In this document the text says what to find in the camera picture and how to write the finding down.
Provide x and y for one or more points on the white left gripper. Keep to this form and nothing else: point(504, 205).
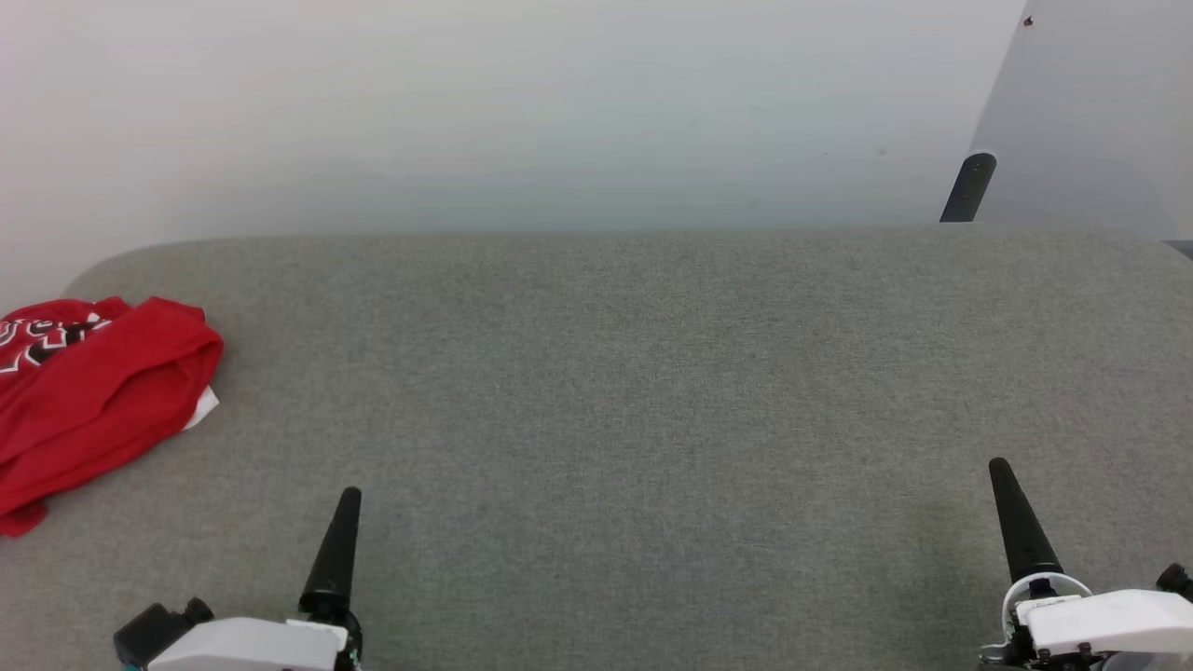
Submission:
point(252, 645)

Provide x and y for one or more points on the white slanted panel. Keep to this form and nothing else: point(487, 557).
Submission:
point(1090, 112)

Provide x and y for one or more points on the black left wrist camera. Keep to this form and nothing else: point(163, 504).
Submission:
point(149, 634)

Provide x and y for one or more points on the grey fabric sofa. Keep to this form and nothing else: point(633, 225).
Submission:
point(606, 419)

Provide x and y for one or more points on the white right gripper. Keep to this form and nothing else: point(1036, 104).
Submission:
point(1109, 620)

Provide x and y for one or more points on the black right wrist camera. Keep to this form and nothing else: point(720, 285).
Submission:
point(1176, 580)

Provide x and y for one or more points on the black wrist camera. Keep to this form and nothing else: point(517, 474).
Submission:
point(1176, 580)
point(149, 634)

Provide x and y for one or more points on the black slanted stand pole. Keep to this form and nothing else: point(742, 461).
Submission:
point(969, 186)

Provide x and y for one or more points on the red shirt with white trim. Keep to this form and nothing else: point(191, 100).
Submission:
point(102, 401)

